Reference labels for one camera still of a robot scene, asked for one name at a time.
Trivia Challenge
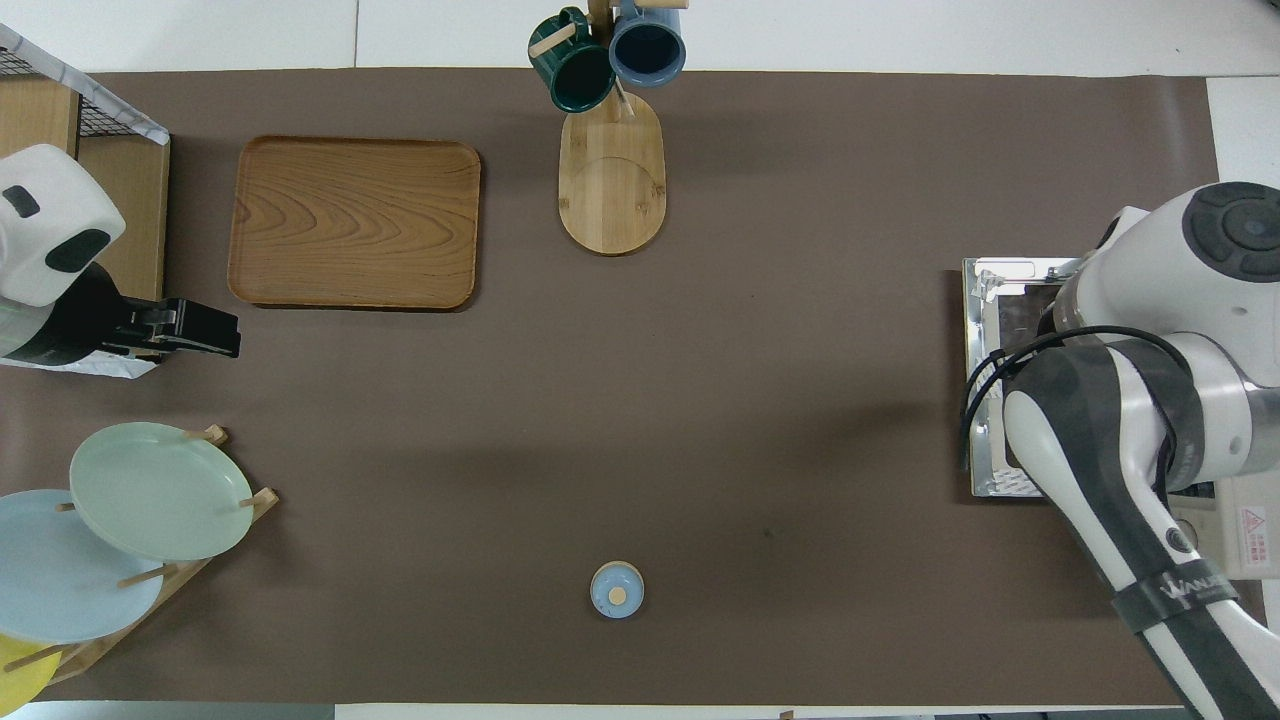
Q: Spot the light wooden stepped shelf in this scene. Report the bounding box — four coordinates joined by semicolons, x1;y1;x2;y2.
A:
0;75;171;301

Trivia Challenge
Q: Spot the yellow plate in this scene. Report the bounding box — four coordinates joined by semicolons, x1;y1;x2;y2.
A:
0;633;63;713

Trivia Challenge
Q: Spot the glass oven door with handle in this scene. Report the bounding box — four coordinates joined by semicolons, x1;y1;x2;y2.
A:
963;257;1086;498

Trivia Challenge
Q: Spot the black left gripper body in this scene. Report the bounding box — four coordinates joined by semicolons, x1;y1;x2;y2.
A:
25;262;186;367

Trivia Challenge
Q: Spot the beige toaster oven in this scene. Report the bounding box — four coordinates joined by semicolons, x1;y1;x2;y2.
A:
963;257;1280;581

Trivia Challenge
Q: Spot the blue ceramic mug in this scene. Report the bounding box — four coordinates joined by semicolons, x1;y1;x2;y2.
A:
608;0;688;88

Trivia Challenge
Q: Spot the mint green plate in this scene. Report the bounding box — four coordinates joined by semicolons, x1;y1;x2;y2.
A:
69;422;255;562

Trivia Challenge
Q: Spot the wooden plate rack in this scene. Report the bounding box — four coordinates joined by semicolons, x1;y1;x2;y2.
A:
0;425;281;691

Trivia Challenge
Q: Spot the brown wooden tray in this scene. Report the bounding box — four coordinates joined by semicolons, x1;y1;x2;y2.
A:
227;136;482;312

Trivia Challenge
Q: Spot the light blue racked plate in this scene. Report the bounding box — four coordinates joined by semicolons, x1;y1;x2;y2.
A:
0;488;166;646

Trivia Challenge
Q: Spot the wooden mug tree stand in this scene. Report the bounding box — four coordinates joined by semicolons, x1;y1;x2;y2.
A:
528;0;691;257

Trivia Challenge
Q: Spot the black wire basket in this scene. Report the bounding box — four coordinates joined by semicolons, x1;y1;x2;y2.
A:
0;45;166;141

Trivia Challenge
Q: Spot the dark green ceramic mug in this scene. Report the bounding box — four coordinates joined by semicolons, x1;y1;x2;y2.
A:
528;8;617;114

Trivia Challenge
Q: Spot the brown table mat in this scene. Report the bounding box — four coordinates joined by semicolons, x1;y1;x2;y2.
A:
0;67;1271;706

